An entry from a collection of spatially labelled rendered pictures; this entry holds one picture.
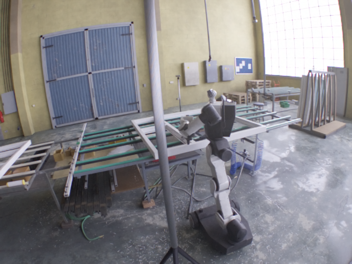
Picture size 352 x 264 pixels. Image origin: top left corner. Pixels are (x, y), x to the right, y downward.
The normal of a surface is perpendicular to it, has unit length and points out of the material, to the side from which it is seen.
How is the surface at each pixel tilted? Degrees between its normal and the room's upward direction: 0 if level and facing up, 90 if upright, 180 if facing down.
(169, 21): 90
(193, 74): 90
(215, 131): 100
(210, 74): 90
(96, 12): 90
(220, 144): 44
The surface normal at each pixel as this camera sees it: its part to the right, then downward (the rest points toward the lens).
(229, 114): -0.34, 0.31
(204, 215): 0.15, -0.47
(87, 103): 0.37, 0.27
